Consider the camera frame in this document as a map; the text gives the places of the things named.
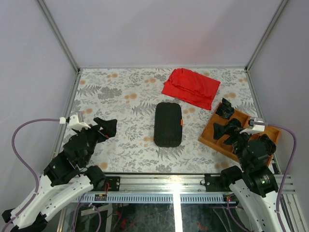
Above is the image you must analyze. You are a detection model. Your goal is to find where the aluminium front rail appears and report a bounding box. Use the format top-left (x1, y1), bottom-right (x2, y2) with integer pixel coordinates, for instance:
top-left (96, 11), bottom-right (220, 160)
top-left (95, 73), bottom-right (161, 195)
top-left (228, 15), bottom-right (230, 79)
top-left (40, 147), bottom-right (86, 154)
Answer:
top-left (36, 173), bottom-right (297, 204)

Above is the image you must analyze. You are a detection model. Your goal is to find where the wooden compartment tray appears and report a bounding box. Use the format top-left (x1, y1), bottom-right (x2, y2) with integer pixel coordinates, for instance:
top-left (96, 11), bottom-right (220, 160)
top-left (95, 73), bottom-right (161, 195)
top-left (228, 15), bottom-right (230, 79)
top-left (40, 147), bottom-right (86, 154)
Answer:
top-left (198, 102), bottom-right (281, 162)

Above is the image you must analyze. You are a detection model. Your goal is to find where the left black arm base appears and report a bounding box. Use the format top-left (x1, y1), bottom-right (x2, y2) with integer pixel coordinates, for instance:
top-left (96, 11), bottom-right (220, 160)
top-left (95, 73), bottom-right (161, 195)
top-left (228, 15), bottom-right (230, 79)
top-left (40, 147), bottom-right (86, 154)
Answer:
top-left (84, 166), bottom-right (121, 193)

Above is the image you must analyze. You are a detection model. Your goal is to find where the black plastic tool case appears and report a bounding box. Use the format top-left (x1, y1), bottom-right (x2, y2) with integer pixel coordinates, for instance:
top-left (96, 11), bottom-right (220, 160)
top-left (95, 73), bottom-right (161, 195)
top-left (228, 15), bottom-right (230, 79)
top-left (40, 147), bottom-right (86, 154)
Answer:
top-left (154, 102), bottom-right (183, 147)

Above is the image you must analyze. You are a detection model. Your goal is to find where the red folded cloth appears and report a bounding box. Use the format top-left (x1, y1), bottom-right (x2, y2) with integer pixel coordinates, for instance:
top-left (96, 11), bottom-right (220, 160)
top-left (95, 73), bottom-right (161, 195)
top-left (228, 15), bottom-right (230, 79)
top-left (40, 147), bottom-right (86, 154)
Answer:
top-left (162, 68), bottom-right (221, 110)

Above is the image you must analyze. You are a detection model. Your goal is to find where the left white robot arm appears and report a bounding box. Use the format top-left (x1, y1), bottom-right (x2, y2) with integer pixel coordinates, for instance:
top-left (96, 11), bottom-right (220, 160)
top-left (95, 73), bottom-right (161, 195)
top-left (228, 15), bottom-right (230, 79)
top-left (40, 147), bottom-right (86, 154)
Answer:
top-left (2, 114), bottom-right (117, 232)

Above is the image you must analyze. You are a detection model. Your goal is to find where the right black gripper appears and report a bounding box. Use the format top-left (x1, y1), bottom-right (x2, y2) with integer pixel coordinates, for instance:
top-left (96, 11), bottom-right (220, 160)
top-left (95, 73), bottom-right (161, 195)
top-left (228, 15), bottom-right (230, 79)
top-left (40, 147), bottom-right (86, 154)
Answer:
top-left (212, 122), bottom-right (255, 168)

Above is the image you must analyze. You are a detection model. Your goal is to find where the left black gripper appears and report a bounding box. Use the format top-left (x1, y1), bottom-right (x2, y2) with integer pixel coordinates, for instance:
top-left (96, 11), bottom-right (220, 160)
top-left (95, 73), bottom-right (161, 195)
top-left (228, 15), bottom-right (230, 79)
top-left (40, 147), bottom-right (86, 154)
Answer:
top-left (76, 118), bottom-right (118, 166)

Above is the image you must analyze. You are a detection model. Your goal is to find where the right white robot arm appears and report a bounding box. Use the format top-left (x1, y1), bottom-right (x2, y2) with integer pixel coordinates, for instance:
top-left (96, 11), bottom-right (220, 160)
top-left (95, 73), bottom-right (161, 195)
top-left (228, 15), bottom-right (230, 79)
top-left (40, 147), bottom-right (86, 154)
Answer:
top-left (213, 117), bottom-right (291, 232)

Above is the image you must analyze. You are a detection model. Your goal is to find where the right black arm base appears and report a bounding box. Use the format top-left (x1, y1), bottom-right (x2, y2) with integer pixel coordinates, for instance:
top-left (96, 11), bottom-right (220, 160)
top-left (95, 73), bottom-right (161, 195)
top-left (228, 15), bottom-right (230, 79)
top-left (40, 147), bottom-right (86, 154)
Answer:
top-left (204, 166), bottom-right (242, 192)

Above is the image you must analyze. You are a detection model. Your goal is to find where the black tape roll right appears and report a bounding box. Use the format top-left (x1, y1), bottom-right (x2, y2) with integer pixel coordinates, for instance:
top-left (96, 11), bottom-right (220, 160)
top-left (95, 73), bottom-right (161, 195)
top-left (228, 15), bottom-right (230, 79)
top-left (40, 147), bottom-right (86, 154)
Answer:
top-left (258, 134), bottom-right (277, 155)

